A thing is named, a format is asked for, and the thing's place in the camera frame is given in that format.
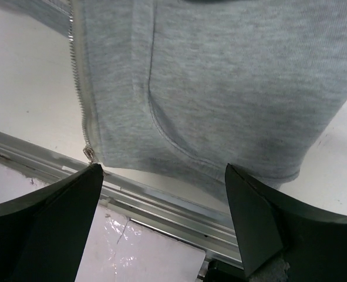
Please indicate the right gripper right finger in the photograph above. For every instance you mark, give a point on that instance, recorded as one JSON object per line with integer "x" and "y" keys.
{"x": 281, "y": 238}

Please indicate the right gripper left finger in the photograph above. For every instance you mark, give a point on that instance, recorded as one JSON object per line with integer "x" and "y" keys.
{"x": 43, "y": 234}

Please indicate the grey zip-up jacket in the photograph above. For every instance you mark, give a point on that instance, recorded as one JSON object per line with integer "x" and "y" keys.
{"x": 184, "y": 88}

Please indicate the aluminium table frame rail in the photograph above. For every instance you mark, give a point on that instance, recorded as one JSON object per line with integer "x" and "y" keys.
{"x": 192, "y": 223}

